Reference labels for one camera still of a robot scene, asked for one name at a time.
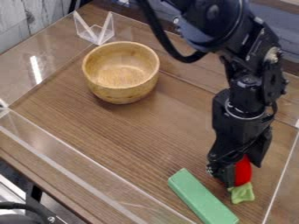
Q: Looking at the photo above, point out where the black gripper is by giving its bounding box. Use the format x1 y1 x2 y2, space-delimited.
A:
206 89 274 188

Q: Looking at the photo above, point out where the red plush strawberry green stem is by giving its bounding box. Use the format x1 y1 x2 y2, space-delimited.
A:
228 156 254 205

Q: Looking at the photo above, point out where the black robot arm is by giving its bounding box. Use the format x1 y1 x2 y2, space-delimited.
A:
164 0 288 188

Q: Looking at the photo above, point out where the green rectangular block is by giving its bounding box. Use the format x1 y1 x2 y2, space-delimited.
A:
166 168 238 224

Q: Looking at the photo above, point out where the clear acrylic front panel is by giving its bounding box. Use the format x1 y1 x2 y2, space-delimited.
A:
0 108 194 224

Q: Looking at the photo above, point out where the wooden bowl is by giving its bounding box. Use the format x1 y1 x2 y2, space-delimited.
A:
81 41 160 104

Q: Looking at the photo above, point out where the black cable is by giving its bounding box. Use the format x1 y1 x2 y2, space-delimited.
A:
134 0 209 64

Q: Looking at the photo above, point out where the black device with cable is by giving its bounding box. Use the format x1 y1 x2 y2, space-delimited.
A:
0 201 68 224

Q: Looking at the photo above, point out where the clear acrylic corner bracket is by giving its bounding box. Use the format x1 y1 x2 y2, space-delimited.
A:
72 11 114 46

